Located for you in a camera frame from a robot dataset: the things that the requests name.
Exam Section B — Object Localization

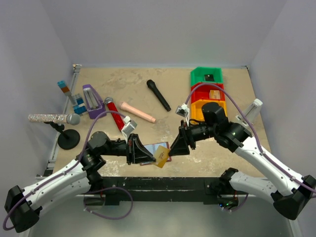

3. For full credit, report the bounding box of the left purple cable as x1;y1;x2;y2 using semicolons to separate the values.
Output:
2;110;128;232

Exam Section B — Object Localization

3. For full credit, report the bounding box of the left aluminium frame rail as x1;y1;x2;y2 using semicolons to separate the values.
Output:
43;64;82;177

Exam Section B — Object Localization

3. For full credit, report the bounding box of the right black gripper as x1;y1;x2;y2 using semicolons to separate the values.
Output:
169;119;218;156

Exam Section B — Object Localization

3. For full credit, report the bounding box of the pink microphone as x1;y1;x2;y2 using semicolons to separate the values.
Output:
119;102;156;123

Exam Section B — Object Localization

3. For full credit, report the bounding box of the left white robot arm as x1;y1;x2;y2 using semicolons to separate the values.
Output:
4;131;156;233

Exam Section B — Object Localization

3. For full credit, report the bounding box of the red microphone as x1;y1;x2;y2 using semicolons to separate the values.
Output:
104;97;124;131

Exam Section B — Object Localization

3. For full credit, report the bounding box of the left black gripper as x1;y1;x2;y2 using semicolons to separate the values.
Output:
100;133;156;165

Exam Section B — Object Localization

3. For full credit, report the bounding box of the black microphone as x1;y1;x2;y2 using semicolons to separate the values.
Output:
146;79;171;112

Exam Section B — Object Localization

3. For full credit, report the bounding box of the blue toy brick tower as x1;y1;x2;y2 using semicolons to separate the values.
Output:
57;80;87;116

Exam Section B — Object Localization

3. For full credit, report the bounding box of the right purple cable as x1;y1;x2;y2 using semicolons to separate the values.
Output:
185;82;316;193

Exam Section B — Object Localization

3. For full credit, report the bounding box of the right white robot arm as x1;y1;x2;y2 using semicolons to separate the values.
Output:
169;102;316;220

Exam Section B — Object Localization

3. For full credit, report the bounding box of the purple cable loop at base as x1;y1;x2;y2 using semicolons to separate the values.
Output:
83;186;133;220

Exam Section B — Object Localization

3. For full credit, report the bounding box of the white metronome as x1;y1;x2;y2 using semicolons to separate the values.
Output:
236;99;263;127

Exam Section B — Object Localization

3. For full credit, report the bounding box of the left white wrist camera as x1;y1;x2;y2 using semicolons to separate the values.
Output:
121;116;137;142

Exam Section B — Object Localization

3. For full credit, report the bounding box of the tan card in red bin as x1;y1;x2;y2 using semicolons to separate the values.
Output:
209;90;221;100

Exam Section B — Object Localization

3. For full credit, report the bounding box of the glitter silver microphone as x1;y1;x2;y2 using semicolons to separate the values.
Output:
28;114;80;125

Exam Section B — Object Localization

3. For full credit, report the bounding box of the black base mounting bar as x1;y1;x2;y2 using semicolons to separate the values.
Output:
98;175;247;205

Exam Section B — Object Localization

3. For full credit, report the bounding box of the black microphone stand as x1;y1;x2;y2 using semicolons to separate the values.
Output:
45;122;80;150

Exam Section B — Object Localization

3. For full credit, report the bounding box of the purple metronome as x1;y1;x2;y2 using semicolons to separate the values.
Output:
82;84;106;119

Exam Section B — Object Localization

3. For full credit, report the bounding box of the black card in green bin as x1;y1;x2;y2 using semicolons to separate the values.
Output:
204;74;215;82

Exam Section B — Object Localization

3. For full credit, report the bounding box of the red leather card holder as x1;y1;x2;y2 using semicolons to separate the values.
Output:
140;142;172;166

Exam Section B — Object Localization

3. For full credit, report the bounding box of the yellow storage bin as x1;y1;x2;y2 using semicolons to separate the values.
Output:
190;99;227;121

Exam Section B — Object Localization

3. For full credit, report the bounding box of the green storage bin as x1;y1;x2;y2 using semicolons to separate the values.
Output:
190;67;224;86

